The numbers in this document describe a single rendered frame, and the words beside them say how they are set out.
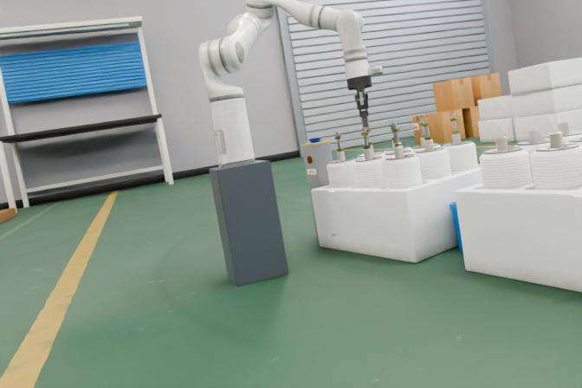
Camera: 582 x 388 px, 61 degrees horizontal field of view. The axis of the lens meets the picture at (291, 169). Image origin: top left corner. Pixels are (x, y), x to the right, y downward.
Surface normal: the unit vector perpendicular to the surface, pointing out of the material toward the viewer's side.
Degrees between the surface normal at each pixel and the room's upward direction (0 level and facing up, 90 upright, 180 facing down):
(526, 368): 0
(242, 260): 90
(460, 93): 90
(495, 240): 90
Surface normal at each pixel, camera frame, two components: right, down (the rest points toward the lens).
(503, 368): -0.16, -0.98
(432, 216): 0.55, -0.03
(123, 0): 0.30, 0.03
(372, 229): -0.82, 0.18
